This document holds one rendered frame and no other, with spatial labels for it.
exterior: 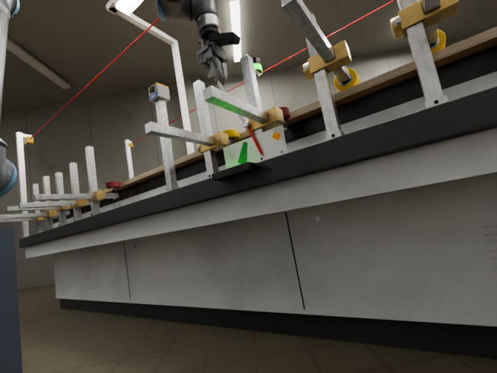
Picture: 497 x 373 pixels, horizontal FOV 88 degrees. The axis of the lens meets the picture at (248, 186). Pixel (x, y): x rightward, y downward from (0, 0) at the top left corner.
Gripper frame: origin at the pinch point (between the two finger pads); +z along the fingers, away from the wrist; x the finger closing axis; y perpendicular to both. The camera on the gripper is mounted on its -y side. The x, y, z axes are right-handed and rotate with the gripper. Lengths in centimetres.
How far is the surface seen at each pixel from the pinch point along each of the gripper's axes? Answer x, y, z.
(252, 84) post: -6.1, -7.9, 3.3
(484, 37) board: -23, -71, 14
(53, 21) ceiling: -53, 275, -238
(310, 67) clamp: -5.5, -29.2, 8.2
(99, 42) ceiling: -108, 276, -238
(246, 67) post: -6.1, -6.9, -3.9
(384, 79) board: -23, -47, 14
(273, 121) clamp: -5.4, -13.3, 19.5
